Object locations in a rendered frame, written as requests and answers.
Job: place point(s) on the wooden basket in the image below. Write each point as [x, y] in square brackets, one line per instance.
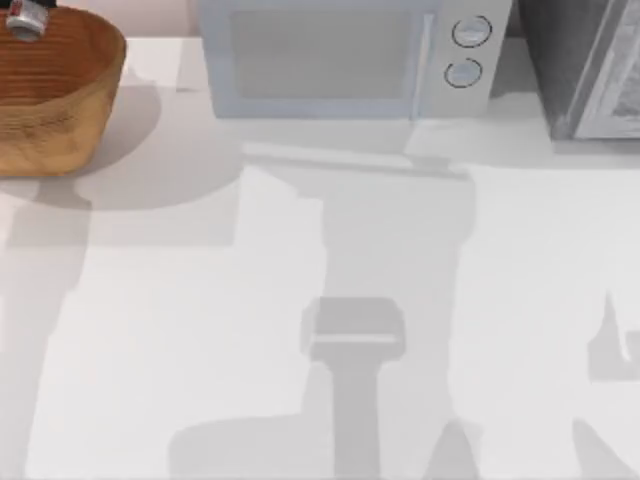
[55, 115]

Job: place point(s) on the microwave door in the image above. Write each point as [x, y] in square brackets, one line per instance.
[320, 60]

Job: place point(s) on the pale microwave oven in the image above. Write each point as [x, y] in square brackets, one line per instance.
[350, 55]

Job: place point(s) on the small microwave knob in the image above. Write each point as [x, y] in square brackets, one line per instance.
[463, 73]

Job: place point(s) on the red and silver can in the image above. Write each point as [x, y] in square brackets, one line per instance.
[25, 19]

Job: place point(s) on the large microwave knob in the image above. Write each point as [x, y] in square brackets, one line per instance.
[471, 30]

